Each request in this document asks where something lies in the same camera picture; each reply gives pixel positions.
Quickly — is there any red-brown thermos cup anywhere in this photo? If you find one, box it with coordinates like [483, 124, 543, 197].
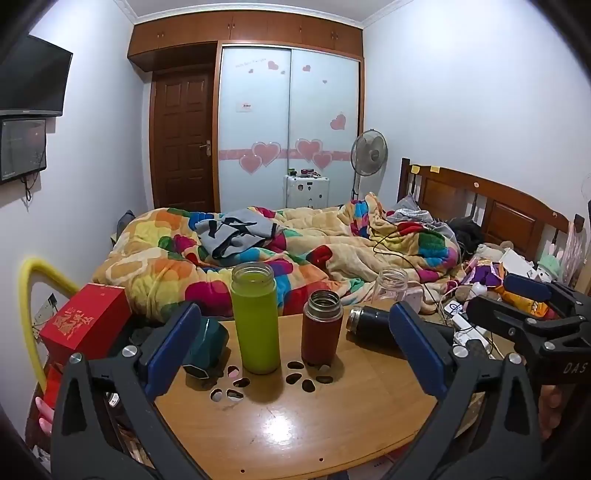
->
[301, 290, 345, 368]

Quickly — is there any black thermos cup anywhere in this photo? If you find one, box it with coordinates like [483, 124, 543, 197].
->
[346, 305, 458, 350]

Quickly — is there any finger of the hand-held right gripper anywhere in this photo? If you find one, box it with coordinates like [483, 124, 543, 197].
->
[465, 295, 561, 354]
[503, 273, 591, 320]

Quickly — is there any pink plastic bag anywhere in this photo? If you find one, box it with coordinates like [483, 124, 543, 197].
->
[562, 220, 588, 291]

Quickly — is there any black cloth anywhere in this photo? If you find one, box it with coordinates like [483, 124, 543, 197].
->
[447, 217, 485, 259]

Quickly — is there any green white plush toy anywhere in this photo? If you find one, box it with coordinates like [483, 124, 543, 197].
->
[536, 251, 561, 283]

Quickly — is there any wooden wardrobe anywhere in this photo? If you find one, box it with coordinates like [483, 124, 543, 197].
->
[127, 10, 366, 214]

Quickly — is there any colourful patchwork blanket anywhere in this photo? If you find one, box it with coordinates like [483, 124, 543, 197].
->
[91, 193, 463, 320]

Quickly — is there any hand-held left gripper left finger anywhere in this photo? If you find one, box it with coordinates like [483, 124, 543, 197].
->
[50, 301, 211, 480]

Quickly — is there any person's right hand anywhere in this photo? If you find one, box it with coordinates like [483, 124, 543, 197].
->
[538, 383, 565, 441]

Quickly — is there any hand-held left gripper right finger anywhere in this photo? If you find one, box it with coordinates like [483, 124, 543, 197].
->
[385, 301, 544, 480]

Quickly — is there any grey striped cloth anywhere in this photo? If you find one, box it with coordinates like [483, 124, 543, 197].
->
[385, 195, 451, 234]

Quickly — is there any black cable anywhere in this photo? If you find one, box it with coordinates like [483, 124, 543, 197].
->
[372, 203, 462, 305]

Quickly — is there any red gift box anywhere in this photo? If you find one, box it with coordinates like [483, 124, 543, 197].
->
[39, 283, 133, 366]

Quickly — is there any white sliding wardrobe door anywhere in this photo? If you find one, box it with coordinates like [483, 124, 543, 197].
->
[221, 46, 293, 214]
[286, 48, 360, 208]

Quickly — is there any tall green cup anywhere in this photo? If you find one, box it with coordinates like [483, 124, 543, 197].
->
[230, 261, 281, 376]

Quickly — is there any orange snack packet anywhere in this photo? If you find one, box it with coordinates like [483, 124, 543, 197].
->
[496, 287, 559, 320]

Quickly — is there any clear glass cup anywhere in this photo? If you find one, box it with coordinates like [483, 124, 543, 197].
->
[372, 268, 411, 309]

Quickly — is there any wooden bed headboard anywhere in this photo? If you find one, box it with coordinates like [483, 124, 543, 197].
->
[397, 158, 571, 274]

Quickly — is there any white power strip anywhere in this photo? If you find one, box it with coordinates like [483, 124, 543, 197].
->
[442, 300, 491, 354]

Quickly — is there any teal faceted cup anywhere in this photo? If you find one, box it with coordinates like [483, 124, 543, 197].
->
[182, 316, 230, 382]

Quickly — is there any purple plush doll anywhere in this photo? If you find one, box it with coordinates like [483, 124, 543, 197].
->
[462, 258, 506, 288]

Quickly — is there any yellow hose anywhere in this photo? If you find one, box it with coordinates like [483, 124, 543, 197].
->
[18, 257, 82, 394]

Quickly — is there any black wall television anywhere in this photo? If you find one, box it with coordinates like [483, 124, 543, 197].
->
[0, 32, 74, 119]

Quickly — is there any small white cabinet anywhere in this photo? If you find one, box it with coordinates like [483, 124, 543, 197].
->
[283, 174, 331, 209]

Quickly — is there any pale pink small container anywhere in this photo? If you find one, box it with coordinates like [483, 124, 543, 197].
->
[403, 286, 426, 315]

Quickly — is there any grey black garment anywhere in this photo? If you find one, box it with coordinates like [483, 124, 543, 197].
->
[194, 208, 289, 269]

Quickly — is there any brown wooden door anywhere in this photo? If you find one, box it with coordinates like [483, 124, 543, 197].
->
[150, 69, 219, 213]

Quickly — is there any small dark wall screen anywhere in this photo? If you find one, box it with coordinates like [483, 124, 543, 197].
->
[0, 117, 49, 185]

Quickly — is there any standing fan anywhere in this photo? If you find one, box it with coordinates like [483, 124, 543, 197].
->
[349, 129, 389, 202]

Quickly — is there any white cardboard box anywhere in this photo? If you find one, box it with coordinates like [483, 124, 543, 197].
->
[501, 248, 539, 280]

